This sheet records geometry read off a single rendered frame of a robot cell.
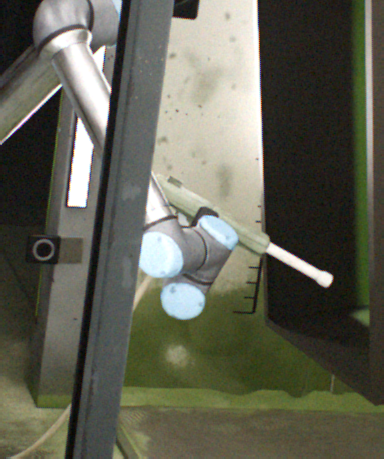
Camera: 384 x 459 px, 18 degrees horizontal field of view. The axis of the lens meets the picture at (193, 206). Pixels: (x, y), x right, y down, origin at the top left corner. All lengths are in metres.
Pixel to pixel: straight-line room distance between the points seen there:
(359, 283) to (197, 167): 0.64
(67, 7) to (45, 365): 1.55
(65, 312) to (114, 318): 2.05
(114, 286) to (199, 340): 2.22
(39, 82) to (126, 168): 1.10
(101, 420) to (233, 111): 2.11
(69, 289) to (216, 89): 0.76
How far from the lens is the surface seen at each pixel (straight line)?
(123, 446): 3.58
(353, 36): 3.35
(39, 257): 3.70
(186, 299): 2.54
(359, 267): 3.51
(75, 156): 3.66
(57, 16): 2.56
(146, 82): 1.68
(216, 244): 2.48
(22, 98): 2.81
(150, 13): 1.67
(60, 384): 3.87
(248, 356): 4.01
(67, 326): 3.81
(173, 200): 2.81
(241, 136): 3.81
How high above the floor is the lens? 1.39
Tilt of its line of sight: 11 degrees down
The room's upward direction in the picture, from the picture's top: 8 degrees clockwise
